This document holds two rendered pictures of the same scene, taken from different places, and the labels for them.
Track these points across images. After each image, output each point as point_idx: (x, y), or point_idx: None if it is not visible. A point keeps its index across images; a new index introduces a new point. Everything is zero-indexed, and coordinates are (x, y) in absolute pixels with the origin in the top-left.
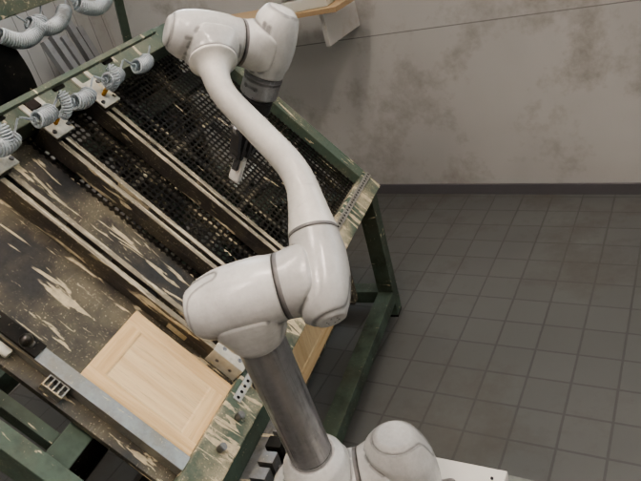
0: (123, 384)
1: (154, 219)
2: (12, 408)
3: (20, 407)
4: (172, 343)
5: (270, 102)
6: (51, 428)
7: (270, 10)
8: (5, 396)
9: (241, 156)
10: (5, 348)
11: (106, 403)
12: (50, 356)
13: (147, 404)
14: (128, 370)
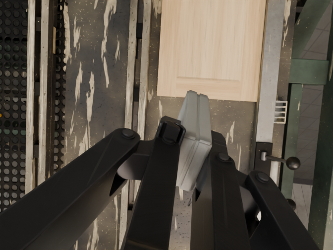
0: (237, 61)
1: (45, 145)
2: (294, 127)
3: (290, 123)
4: (164, 43)
5: None
6: (292, 92)
7: None
8: (289, 138)
9: (233, 172)
10: (275, 167)
11: (271, 64)
12: (261, 133)
13: (241, 30)
14: (221, 65)
